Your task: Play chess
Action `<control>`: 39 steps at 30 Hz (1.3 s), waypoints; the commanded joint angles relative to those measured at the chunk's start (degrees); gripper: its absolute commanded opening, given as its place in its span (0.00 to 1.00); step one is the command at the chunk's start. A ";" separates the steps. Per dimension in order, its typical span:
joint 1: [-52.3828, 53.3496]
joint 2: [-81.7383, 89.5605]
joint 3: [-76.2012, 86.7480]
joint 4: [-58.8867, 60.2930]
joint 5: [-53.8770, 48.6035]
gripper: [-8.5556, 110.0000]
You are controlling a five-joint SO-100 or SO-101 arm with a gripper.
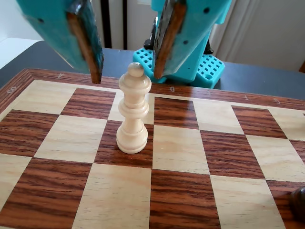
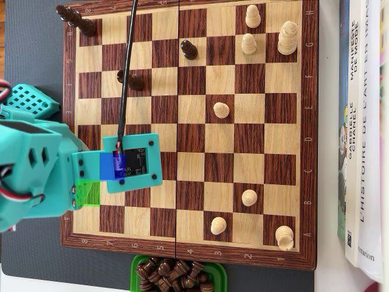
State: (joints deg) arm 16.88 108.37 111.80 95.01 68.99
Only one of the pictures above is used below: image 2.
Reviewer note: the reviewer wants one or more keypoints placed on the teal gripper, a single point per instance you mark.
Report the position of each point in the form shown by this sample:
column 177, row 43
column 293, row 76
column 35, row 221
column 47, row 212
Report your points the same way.
column 86, row 165

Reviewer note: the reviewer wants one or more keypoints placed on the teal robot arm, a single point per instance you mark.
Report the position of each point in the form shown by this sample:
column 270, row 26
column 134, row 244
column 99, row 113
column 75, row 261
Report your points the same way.
column 18, row 146

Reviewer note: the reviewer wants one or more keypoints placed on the captured dark chess piece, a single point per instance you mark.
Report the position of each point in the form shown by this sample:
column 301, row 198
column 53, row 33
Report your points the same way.
column 206, row 287
column 143, row 268
column 183, row 284
column 180, row 269
column 165, row 267
column 145, row 284
column 161, row 283
column 194, row 270
column 202, row 278

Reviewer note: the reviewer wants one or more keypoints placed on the wooden chess board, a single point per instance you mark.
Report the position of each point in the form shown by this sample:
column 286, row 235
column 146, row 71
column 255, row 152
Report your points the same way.
column 191, row 140

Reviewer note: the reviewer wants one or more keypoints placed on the dark gray table mat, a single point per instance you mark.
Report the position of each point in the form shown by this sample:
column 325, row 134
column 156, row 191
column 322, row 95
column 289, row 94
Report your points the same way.
column 30, row 252

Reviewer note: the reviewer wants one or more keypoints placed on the green plastic tray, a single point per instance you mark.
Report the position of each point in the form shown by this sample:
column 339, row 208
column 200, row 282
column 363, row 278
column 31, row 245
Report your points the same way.
column 132, row 273

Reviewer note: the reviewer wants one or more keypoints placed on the dark wooden king piece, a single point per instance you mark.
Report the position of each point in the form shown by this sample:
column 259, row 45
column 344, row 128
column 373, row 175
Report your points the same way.
column 85, row 25

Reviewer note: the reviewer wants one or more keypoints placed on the light wooden pawn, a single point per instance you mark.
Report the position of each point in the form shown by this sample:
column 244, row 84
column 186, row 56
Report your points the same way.
column 249, row 197
column 249, row 45
column 221, row 110
column 253, row 18
column 218, row 225

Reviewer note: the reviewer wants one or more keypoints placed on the dark wooden pawn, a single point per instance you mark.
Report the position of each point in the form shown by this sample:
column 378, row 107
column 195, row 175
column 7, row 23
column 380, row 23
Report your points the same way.
column 189, row 50

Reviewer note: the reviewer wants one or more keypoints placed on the light wooden rook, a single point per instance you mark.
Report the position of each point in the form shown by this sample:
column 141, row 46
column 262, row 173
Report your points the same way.
column 284, row 237

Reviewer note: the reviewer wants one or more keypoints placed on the light wooden king piece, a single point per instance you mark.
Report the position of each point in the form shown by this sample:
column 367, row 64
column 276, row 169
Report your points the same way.
column 288, row 38

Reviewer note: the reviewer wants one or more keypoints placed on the white Gabrielle Chanel book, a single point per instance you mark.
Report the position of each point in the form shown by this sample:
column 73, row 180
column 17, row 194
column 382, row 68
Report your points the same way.
column 352, row 197

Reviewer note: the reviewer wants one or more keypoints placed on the illustrated blue book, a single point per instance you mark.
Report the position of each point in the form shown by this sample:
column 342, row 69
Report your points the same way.
column 342, row 61

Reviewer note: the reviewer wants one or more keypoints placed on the white art history book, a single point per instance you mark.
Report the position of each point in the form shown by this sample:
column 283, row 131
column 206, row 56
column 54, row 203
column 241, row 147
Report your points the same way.
column 369, row 152

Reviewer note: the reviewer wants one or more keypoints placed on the book with colourful page edges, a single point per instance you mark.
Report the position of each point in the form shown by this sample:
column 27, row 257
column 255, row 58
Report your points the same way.
column 385, row 121

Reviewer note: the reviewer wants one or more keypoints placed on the pink object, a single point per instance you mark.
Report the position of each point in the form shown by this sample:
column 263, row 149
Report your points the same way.
column 380, row 288

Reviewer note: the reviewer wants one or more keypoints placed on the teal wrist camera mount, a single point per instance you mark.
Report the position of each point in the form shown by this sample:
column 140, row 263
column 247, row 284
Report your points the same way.
column 136, row 185

